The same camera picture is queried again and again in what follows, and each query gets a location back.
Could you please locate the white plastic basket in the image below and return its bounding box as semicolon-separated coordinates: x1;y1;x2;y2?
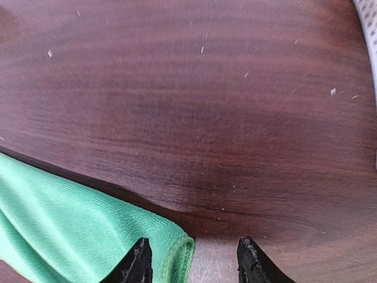
352;0;377;170

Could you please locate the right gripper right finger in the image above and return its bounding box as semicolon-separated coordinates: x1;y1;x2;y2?
237;236;295;283

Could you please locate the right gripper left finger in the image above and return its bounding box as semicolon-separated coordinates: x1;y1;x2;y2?
101;238;153;283

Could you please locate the green microfiber towel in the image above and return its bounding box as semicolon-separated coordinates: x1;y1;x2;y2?
1;155;194;282

